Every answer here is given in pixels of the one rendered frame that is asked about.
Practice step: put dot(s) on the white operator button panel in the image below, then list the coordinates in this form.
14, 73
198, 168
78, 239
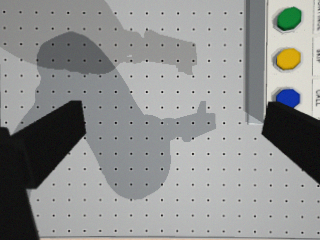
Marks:
284, 56

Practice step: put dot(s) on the grey rectangular base plate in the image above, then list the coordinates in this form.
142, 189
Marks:
168, 152

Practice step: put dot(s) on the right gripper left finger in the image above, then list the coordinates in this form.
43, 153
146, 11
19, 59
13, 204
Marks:
27, 158

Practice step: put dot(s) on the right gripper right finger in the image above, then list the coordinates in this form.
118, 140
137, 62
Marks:
295, 134

